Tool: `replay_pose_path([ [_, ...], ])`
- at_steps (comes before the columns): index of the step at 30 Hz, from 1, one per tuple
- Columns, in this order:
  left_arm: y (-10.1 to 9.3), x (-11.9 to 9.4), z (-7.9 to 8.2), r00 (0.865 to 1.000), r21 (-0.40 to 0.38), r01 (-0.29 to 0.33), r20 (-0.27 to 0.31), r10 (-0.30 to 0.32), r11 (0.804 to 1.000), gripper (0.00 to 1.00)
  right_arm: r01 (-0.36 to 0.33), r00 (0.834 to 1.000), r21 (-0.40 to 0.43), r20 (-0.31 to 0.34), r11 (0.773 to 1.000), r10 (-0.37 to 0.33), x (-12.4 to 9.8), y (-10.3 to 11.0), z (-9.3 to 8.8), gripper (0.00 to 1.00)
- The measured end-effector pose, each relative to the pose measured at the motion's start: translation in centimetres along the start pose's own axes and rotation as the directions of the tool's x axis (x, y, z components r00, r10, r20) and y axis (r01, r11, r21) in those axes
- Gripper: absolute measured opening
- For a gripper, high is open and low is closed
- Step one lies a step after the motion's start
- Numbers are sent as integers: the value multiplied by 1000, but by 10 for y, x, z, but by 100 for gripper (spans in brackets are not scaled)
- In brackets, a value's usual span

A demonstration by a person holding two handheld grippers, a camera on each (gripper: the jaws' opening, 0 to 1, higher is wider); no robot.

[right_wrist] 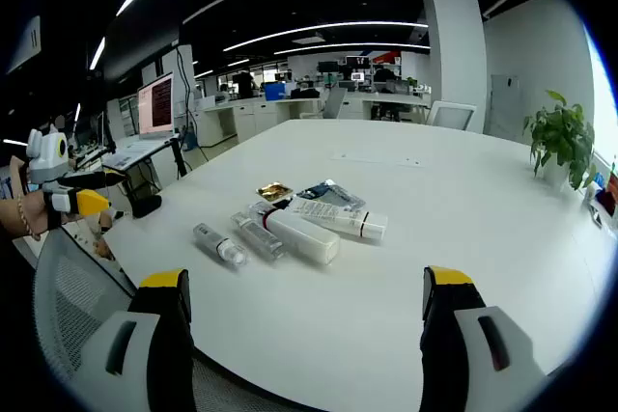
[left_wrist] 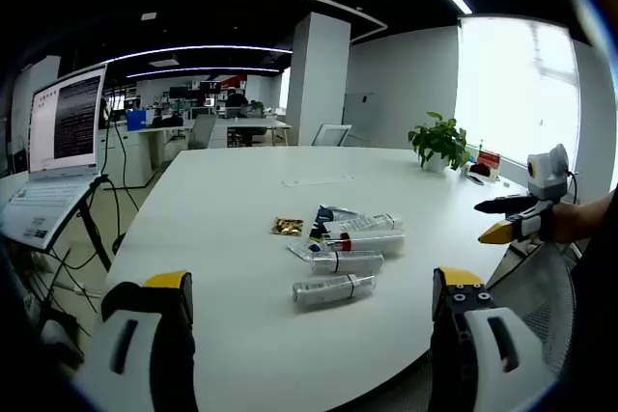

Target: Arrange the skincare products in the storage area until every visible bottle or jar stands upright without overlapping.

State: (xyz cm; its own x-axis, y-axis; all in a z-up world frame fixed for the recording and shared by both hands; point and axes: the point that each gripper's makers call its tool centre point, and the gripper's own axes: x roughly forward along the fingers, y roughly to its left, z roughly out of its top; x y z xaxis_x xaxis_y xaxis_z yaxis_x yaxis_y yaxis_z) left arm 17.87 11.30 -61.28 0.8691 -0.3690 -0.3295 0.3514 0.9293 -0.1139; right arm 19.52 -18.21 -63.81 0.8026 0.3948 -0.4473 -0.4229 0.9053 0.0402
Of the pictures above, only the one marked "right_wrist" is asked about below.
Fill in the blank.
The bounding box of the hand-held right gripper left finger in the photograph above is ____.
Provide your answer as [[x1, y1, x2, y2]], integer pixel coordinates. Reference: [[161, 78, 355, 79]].
[[89, 267, 195, 412]]

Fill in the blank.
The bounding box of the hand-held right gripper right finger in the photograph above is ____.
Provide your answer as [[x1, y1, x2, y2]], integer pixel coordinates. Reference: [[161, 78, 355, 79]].
[[419, 265, 551, 412]]

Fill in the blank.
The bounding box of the small clear skincare bottle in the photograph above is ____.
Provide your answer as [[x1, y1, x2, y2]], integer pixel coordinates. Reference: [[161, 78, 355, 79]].
[[192, 222, 248, 267], [230, 211, 285, 261]]

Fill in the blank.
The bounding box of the gold foil skincare sachet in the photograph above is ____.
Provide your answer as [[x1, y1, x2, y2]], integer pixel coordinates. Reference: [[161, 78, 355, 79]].
[[254, 181, 295, 203]]

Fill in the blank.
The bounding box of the white skincare tube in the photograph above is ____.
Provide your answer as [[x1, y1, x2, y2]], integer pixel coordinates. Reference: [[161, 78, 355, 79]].
[[289, 197, 389, 242]]

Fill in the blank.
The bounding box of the white skincare bottle red band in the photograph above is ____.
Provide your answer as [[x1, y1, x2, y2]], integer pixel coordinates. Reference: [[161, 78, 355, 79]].
[[248, 202, 342, 264]]

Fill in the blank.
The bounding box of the dark green skincare sachet pack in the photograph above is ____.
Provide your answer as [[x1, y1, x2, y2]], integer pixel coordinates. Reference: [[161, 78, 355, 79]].
[[295, 179, 366, 210]]

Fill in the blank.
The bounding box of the person's left hand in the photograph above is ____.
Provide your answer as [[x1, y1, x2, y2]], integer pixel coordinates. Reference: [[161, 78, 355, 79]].
[[22, 189, 50, 237]]

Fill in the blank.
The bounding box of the white laptop stand table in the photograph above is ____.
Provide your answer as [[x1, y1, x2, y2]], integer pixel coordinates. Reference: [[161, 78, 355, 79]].
[[102, 134, 190, 201]]

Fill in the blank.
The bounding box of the grey mesh office chair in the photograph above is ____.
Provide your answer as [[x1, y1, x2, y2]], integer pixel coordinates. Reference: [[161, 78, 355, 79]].
[[33, 226, 300, 412]]

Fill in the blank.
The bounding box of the red box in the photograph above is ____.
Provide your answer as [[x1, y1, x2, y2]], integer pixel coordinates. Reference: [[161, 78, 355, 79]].
[[602, 174, 618, 216]]

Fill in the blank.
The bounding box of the potted green plant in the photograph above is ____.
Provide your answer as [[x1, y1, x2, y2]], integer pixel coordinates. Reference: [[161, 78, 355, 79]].
[[523, 90, 598, 191]]

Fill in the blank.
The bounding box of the white office chair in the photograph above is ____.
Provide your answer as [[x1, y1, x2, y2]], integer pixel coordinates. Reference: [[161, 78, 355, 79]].
[[427, 100, 478, 132]]

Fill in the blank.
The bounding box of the beaded bracelet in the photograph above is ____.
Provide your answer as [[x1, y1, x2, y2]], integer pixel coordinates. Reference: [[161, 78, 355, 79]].
[[16, 194, 42, 242]]

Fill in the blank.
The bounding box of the white table cable cover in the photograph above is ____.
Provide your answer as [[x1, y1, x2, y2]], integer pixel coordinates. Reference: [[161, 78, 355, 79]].
[[331, 151, 425, 168]]

